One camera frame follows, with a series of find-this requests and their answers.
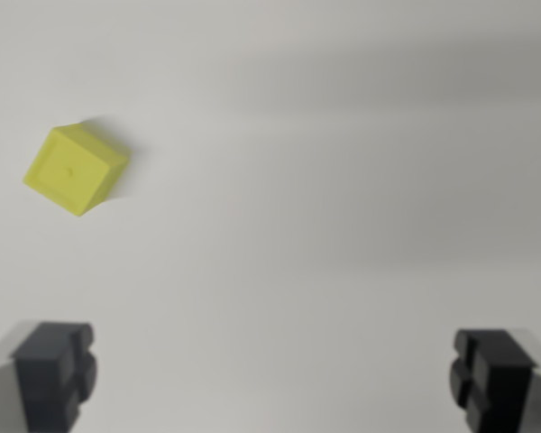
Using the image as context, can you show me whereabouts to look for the yellow cube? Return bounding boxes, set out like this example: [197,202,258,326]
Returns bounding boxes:
[22,122,133,218]

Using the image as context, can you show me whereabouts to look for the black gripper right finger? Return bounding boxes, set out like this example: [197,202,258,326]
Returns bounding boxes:
[447,327,541,433]

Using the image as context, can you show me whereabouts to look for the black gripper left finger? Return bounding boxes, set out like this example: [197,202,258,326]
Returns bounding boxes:
[0,319,98,433]

